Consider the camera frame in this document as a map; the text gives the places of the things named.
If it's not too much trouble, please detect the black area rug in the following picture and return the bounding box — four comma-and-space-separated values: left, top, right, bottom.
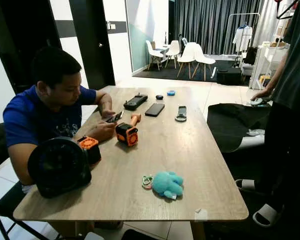
132, 59, 255, 85

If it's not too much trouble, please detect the black bag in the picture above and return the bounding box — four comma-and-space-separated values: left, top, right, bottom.
244, 46, 259, 66

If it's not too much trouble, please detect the black floor mat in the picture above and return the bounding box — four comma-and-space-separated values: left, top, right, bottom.
120, 228, 160, 240

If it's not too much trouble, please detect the white shell chair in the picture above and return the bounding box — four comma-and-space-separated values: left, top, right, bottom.
176, 42, 199, 80
163, 39, 182, 69
190, 43, 217, 82
145, 40, 166, 72

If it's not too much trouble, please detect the teal plush keychain with keys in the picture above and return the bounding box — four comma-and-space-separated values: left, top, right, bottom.
141, 170, 185, 201

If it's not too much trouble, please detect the black smartphone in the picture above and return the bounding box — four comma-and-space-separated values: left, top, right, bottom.
144, 102, 166, 118

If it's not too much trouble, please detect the white shelf unit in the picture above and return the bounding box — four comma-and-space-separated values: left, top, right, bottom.
249, 41, 291, 91

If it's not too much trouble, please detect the white hanging shirt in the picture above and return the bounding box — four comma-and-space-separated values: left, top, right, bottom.
232, 25, 253, 53

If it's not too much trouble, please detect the man in blue shirt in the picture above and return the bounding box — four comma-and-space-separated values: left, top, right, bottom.
2, 46, 117, 195

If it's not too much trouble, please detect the clear tape piece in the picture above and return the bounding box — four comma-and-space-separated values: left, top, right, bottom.
193, 208, 210, 222

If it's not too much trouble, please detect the orange black handheld tool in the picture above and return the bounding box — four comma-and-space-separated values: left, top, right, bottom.
115, 112, 142, 148

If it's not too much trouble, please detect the black door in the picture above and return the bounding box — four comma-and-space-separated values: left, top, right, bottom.
68, 0, 117, 91

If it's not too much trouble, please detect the standing person grey shirt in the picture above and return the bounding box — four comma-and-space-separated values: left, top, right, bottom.
250, 0, 300, 226

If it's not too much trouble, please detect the man's left hand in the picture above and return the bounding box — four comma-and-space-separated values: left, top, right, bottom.
98, 104, 116, 120

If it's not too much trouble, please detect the white slipper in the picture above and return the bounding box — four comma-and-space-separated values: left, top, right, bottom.
251, 203, 279, 227
235, 178, 257, 192

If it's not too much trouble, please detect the black cloth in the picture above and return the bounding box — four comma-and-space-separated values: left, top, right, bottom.
206, 102, 272, 154

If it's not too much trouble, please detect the black remote controller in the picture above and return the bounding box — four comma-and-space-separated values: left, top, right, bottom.
123, 93, 149, 112

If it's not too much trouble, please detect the dark grey curtain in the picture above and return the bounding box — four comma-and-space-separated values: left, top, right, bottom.
168, 0, 280, 56

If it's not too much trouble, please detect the cardboard box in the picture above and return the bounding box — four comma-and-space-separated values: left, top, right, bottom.
275, 17, 293, 37

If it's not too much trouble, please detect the black box with orange lid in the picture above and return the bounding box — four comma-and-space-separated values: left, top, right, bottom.
76, 135, 102, 166

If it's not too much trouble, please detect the black phone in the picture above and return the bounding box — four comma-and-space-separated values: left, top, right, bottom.
105, 110, 125, 124

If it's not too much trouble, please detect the wooden table leg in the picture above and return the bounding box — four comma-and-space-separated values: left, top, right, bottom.
189, 220, 207, 240
56, 220, 92, 239

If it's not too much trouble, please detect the man's right hand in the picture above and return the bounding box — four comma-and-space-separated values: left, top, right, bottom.
88, 122, 117, 143

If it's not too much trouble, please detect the black storage box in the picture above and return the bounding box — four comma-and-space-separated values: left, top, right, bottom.
215, 67, 244, 86

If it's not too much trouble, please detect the metal clothes rack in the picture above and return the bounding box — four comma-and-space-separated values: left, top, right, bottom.
222, 12, 262, 67

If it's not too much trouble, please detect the round grey gadget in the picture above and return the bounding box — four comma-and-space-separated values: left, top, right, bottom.
249, 97, 271, 108

